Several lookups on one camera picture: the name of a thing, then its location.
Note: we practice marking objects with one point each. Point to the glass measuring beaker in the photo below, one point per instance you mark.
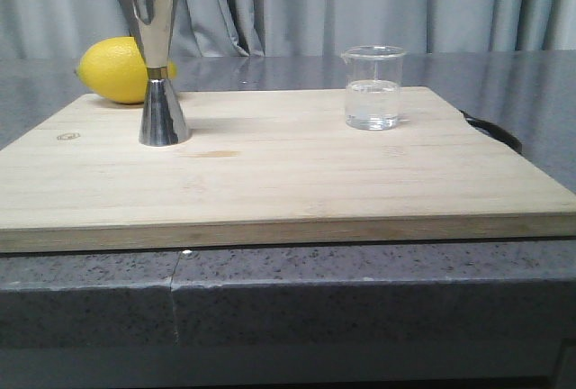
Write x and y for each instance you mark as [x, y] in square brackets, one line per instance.
[373, 86]

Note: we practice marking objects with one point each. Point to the steel double jigger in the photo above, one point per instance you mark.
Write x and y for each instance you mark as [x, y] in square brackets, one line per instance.
[151, 25]

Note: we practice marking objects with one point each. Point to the wooden cutting board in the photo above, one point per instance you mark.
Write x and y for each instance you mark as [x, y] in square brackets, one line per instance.
[269, 167]

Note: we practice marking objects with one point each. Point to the yellow lemon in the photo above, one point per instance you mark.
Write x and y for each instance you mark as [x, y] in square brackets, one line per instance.
[114, 69]

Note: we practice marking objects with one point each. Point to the grey curtain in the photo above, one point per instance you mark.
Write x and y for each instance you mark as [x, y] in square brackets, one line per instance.
[48, 29]

